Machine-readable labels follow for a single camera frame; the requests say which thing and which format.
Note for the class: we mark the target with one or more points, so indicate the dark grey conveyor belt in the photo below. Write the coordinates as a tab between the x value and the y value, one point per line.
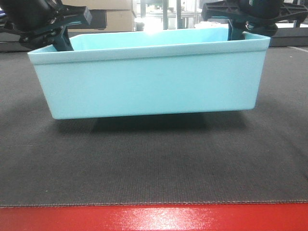
255	156

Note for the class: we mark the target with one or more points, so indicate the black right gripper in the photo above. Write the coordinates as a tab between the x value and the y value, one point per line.
254	16

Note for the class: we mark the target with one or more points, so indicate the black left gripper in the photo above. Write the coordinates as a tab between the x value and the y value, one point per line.
40	23

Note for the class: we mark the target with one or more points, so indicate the light blue plastic bin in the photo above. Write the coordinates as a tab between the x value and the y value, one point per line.
142	73

